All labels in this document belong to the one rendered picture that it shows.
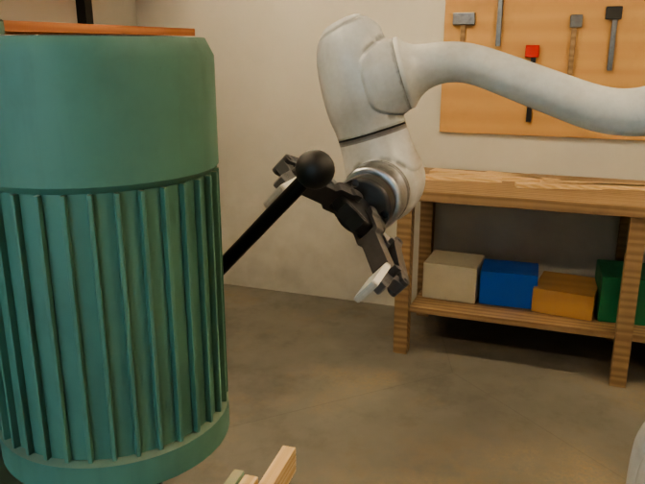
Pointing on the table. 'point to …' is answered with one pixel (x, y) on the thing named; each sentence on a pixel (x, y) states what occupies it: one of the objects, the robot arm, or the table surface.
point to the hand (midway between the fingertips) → (322, 242)
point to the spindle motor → (109, 258)
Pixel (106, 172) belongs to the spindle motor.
